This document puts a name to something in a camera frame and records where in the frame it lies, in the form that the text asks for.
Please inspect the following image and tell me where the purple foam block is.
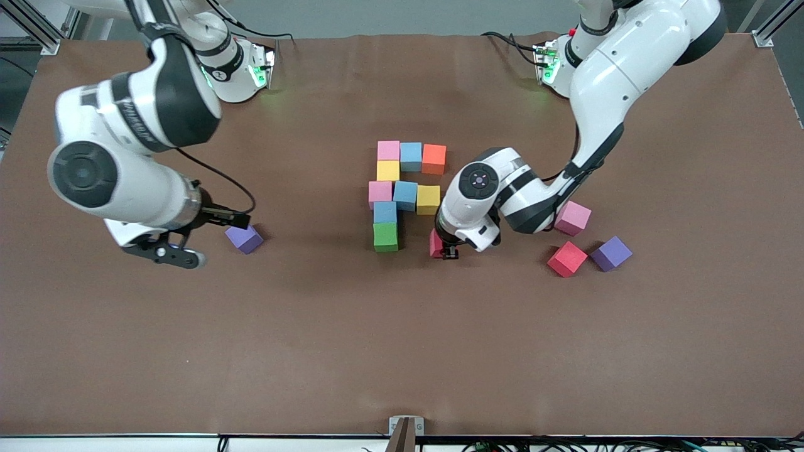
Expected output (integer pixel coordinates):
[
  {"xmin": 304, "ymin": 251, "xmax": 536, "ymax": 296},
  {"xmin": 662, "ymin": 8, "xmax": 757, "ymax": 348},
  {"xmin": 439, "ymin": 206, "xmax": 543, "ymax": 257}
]
[
  {"xmin": 590, "ymin": 235, "xmax": 634, "ymax": 273},
  {"xmin": 225, "ymin": 225, "xmax": 264, "ymax": 255}
]

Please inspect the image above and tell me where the green foam block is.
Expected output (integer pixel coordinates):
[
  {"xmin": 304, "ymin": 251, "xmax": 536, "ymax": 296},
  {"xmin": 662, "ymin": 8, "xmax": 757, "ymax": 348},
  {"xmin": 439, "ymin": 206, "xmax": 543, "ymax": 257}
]
[{"xmin": 373, "ymin": 222, "xmax": 399, "ymax": 253}]

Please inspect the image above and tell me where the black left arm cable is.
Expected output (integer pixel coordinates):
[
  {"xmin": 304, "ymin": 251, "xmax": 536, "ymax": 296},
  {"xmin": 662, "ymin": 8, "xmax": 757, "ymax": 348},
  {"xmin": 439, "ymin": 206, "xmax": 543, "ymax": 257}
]
[{"xmin": 543, "ymin": 122, "xmax": 582, "ymax": 183}]

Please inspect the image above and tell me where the orange foam block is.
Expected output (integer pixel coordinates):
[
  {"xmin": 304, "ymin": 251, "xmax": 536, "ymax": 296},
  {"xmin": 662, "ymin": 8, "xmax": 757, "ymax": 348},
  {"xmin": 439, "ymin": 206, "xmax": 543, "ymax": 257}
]
[{"xmin": 421, "ymin": 144, "xmax": 448, "ymax": 176}]

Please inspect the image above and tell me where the right arm base connector plate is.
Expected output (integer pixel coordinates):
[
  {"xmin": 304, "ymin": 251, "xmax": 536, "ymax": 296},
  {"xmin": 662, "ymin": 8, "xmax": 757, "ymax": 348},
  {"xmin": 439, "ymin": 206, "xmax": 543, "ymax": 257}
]
[{"xmin": 249, "ymin": 43, "xmax": 276, "ymax": 90}]

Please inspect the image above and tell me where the left arm base connector plate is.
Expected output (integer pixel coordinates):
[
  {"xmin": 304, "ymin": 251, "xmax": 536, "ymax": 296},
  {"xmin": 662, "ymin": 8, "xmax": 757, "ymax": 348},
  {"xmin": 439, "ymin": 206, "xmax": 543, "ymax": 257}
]
[{"xmin": 533, "ymin": 39, "xmax": 562, "ymax": 85}]

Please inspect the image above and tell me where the aluminium frame post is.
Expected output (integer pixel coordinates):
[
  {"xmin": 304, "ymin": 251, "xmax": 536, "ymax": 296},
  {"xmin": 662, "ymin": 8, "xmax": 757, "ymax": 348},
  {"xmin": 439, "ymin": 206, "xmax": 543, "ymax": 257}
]
[
  {"xmin": 752, "ymin": 0, "xmax": 804, "ymax": 48},
  {"xmin": 0, "ymin": 0, "xmax": 85, "ymax": 56}
]

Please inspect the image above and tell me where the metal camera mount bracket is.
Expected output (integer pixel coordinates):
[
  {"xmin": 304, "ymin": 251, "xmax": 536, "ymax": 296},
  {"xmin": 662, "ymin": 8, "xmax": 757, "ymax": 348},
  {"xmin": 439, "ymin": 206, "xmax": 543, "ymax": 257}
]
[{"xmin": 388, "ymin": 416, "xmax": 425, "ymax": 452}]

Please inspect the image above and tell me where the black base cable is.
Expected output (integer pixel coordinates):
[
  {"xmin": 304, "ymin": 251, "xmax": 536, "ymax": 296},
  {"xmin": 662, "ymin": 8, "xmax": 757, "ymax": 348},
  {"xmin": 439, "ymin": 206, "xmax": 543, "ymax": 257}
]
[{"xmin": 481, "ymin": 31, "xmax": 542, "ymax": 67}]

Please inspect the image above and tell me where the brown table cover sheet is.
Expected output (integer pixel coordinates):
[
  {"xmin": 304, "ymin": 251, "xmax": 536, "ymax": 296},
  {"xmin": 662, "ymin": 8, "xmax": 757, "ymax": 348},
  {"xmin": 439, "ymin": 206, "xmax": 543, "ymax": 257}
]
[{"xmin": 0, "ymin": 31, "xmax": 804, "ymax": 437}]

